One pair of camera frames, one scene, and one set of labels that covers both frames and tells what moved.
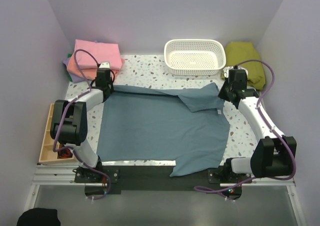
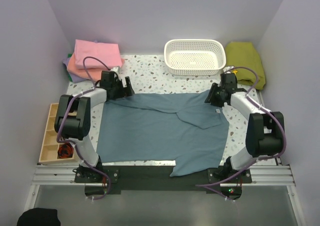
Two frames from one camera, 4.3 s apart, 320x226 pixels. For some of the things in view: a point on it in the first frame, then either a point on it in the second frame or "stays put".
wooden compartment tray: [48, 156] stays put
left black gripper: [112, 88] -> [125, 91]
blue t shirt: [187, 126] stays put
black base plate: [157, 177] stays put
